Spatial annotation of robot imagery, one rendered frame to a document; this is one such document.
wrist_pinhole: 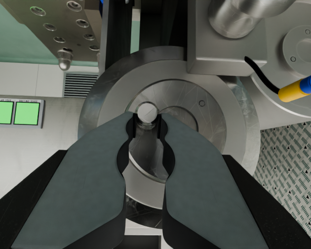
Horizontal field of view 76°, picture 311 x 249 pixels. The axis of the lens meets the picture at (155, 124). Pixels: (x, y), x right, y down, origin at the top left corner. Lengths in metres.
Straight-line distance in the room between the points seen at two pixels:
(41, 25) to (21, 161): 0.30
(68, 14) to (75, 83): 2.71
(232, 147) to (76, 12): 0.35
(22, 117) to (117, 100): 0.42
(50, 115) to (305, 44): 0.49
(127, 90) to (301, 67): 0.15
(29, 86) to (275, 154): 3.24
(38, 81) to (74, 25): 2.91
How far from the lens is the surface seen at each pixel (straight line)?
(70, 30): 0.47
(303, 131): 0.31
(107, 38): 0.20
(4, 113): 0.59
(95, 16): 0.39
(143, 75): 0.16
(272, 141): 0.36
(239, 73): 0.17
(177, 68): 0.16
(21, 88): 3.42
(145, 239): 0.61
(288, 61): 0.21
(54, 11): 0.43
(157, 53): 0.18
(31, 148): 0.55
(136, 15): 0.62
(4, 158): 0.58
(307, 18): 0.25
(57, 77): 3.26
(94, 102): 0.17
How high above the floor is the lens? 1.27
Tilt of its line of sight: 8 degrees down
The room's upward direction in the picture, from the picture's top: 178 degrees counter-clockwise
